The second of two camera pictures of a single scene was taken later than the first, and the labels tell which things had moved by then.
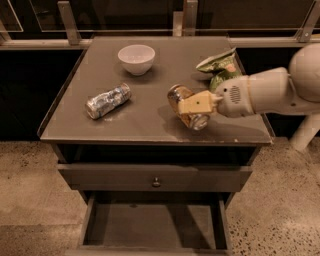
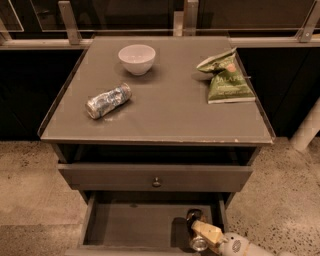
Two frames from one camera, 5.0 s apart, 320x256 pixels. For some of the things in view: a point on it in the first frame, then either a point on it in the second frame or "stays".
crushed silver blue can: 104,102 stays
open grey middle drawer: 156,223 stays
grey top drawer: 154,177 stays
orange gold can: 196,120 to 197,242
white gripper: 232,97 to 234,245
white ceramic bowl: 136,58 stays
